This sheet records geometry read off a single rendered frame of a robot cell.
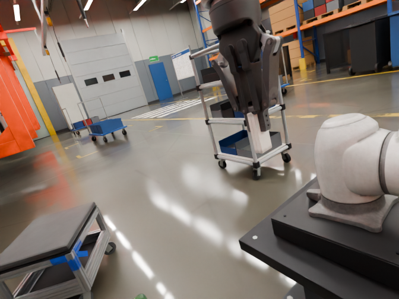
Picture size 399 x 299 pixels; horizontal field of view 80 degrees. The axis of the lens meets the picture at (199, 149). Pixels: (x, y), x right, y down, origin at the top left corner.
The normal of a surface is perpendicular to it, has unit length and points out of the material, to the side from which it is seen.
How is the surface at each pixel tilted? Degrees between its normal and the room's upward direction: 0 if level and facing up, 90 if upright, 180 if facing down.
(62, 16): 90
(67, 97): 90
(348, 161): 79
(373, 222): 9
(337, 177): 89
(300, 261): 0
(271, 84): 101
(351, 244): 2
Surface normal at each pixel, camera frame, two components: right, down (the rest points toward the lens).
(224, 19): -0.54, 0.35
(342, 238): -0.26, -0.93
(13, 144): 0.54, 0.11
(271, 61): 0.66, 0.26
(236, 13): -0.09, 0.28
